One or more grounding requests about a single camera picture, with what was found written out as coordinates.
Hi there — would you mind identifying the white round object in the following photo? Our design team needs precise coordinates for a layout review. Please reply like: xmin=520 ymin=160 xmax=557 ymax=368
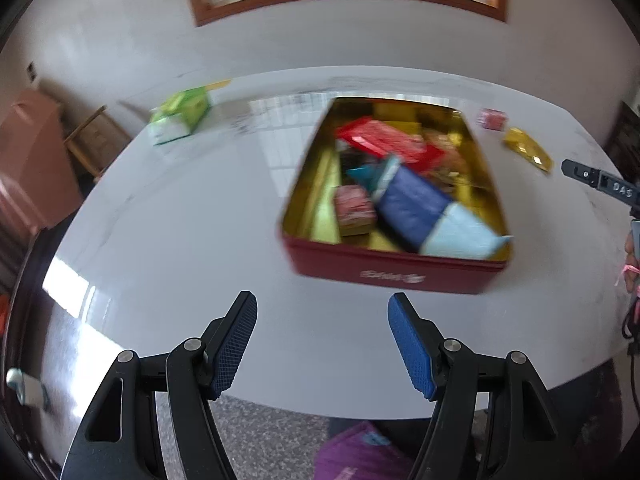
xmin=5 ymin=367 xmax=51 ymax=411

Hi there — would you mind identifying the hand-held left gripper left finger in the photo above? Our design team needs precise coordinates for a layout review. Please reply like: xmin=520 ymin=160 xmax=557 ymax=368
xmin=61 ymin=290 xmax=259 ymax=480

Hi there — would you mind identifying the clear sausage snack packet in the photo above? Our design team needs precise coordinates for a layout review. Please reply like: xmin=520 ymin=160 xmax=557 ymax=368
xmin=420 ymin=130 xmax=473 ymax=186

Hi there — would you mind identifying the gold-lined red tin box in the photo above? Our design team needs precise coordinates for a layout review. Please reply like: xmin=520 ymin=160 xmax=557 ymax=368
xmin=277 ymin=96 xmax=515 ymax=295

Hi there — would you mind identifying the green tissue pack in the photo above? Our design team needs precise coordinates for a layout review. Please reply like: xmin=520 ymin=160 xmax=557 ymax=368
xmin=149 ymin=86 xmax=213 ymax=147

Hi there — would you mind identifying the pink patterned snack packet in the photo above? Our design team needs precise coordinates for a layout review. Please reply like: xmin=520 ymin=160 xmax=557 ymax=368
xmin=334 ymin=185 xmax=377 ymax=237

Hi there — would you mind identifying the black cable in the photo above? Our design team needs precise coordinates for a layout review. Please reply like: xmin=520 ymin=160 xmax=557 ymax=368
xmin=621 ymin=290 xmax=640 ymax=356

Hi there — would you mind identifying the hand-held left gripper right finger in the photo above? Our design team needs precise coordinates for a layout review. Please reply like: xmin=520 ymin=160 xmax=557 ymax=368
xmin=387 ymin=292 xmax=591 ymax=480

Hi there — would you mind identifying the dark wooden cabinet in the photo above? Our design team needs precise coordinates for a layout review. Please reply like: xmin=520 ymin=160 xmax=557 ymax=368
xmin=602 ymin=101 xmax=640 ymax=171

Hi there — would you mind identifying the small blue snack packet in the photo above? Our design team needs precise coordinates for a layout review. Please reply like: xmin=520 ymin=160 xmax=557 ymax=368
xmin=346 ymin=155 xmax=403 ymax=196

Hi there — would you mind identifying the pink brown cabinet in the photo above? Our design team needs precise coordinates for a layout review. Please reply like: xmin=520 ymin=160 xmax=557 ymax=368
xmin=0 ymin=87 xmax=85 ymax=238

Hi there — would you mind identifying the blue and white snack packet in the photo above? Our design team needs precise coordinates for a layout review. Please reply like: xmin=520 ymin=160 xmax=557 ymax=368
xmin=374 ymin=164 xmax=513 ymax=261

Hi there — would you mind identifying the small pink snack packet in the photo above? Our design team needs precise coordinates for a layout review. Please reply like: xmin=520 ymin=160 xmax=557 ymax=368
xmin=476 ymin=107 xmax=510 ymax=132

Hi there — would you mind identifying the gold foil snack packet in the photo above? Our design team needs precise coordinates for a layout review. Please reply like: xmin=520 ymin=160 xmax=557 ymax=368
xmin=502 ymin=127 xmax=555 ymax=176

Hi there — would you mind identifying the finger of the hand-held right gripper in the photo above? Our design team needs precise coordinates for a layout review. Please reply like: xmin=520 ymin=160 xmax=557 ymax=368
xmin=561 ymin=158 xmax=640 ymax=208

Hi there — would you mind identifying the red snack packet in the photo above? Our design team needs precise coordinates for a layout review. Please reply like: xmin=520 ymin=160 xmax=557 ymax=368
xmin=335 ymin=116 xmax=446 ymax=165

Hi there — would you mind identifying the light wooden chair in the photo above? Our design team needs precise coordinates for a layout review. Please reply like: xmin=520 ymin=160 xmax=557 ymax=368
xmin=64 ymin=105 xmax=132 ymax=185

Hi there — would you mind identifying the person's right hand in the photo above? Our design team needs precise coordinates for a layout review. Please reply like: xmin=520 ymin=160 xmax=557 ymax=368
xmin=624 ymin=232 xmax=640 ymax=293

